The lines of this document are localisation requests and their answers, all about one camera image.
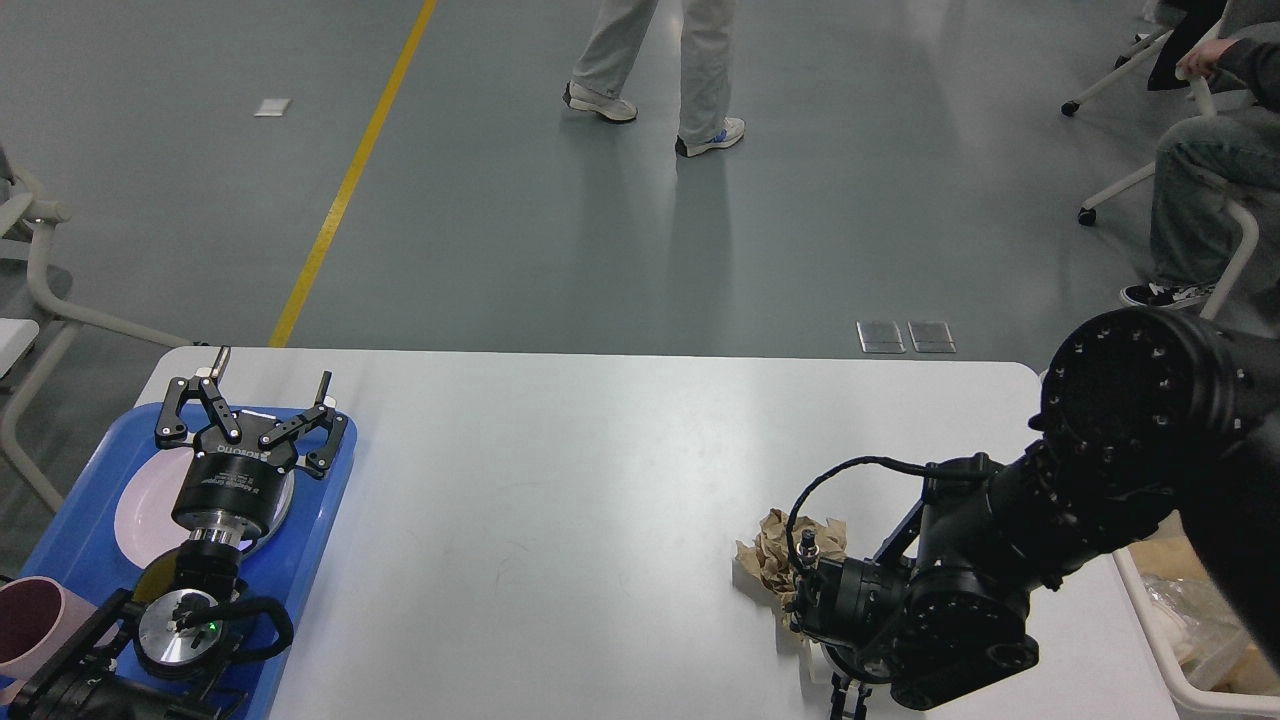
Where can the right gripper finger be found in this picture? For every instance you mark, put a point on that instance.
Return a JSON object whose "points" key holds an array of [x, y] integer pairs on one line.
{"points": [[848, 698]]}

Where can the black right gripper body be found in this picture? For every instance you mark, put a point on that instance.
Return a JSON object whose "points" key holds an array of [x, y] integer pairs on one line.
{"points": [[865, 665]]}

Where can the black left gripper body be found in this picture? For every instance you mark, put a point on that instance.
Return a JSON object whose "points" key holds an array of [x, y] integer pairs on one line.
{"points": [[233, 490]]}

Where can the pink plate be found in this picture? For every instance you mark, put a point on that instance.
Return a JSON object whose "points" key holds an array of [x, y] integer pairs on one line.
{"points": [[144, 528]]}

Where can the dark teal mug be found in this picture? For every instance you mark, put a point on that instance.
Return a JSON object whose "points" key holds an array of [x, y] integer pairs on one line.
{"points": [[157, 579]]}

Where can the pink mug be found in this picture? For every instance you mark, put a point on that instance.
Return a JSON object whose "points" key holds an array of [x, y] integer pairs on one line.
{"points": [[38, 616]]}

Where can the brown paper bag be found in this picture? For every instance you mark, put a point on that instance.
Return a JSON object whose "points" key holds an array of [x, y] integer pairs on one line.
{"points": [[1169, 555]]}

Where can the aluminium foil tray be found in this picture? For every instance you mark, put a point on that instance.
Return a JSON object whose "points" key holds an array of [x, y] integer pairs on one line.
{"points": [[1204, 634]]}

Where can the white paper cup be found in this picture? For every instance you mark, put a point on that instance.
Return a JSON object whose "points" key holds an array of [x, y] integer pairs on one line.
{"points": [[814, 665]]}

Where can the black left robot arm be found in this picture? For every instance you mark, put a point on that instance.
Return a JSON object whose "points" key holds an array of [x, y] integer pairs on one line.
{"points": [[159, 661]]}

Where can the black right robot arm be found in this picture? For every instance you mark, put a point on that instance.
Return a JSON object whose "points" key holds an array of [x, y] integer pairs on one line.
{"points": [[1143, 412]]}

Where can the light green plate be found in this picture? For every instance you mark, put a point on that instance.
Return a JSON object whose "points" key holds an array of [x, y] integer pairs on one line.
{"points": [[280, 513]]}

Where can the crumpled brown paper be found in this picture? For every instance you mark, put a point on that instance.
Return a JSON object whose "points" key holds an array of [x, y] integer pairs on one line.
{"points": [[766, 557]]}

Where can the blue plastic tray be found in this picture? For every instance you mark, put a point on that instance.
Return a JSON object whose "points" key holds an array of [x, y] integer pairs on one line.
{"points": [[79, 550]]}

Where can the white office chair left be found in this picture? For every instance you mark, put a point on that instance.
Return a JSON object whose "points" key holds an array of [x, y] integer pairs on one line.
{"points": [[30, 216]]}

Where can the left floor socket plate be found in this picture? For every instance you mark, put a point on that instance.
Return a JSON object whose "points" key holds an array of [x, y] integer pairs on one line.
{"points": [[880, 337]]}

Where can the floor socket plate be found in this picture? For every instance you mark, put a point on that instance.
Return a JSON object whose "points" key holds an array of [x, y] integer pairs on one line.
{"points": [[880, 337], [932, 338]]}

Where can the right floor socket plate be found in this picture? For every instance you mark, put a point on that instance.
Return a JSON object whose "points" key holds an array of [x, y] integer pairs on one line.
{"points": [[932, 338]]}

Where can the white plastic bin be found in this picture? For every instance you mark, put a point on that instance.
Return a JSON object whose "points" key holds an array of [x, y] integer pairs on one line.
{"points": [[1190, 703]]}

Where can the standing person in black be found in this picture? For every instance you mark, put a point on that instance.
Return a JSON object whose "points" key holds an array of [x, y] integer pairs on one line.
{"points": [[601, 72]]}

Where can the seated person in jeans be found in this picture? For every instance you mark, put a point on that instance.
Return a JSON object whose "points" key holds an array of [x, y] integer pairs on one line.
{"points": [[1200, 200]]}

